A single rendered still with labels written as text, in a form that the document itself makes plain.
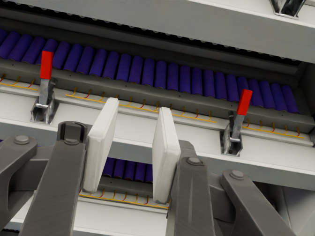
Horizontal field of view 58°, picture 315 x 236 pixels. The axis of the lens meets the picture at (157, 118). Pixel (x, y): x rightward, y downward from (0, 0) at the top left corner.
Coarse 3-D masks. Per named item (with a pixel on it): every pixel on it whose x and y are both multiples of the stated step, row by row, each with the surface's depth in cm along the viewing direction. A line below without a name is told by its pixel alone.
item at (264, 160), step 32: (96, 32) 48; (128, 32) 48; (256, 64) 50; (288, 64) 51; (0, 96) 40; (64, 96) 42; (96, 96) 43; (0, 128) 38; (32, 128) 38; (128, 128) 40; (192, 128) 42; (256, 128) 45; (128, 160) 42; (224, 160) 40; (256, 160) 41; (288, 160) 42
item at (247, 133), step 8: (0, 88) 40; (8, 88) 40; (32, 96) 41; (56, 96) 41; (80, 104) 41; (88, 104) 41; (96, 104) 41; (120, 112) 42; (128, 112) 42; (136, 112) 42; (144, 112) 42; (176, 120) 42; (184, 120) 42; (208, 128) 43; (216, 128) 43; (224, 128) 43; (256, 136) 43; (264, 136) 43; (272, 136) 44; (280, 136) 44; (296, 144) 44; (304, 144) 44; (312, 144) 44
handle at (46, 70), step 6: (42, 54) 36; (48, 54) 36; (42, 60) 36; (48, 60) 36; (42, 66) 36; (48, 66) 36; (42, 72) 36; (48, 72) 36; (42, 78) 37; (48, 78) 37; (42, 84) 37; (48, 84) 37; (42, 90) 37; (42, 96) 37; (42, 102) 38
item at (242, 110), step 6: (246, 90) 38; (240, 96) 39; (246, 96) 38; (240, 102) 39; (246, 102) 38; (240, 108) 39; (246, 108) 39; (240, 114) 39; (240, 120) 39; (234, 126) 40; (240, 126) 40; (234, 132) 40; (234, 138) 40
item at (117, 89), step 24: (0, 72) 41; (24, 72) 41; (72, 72) 42; (72, 96) 41; (120, 96) 43; (144, 96) 42; (168, 96) 42; (192, 96) 43; (264, 120) 44; (288, 120) 44; (312, 120) 45
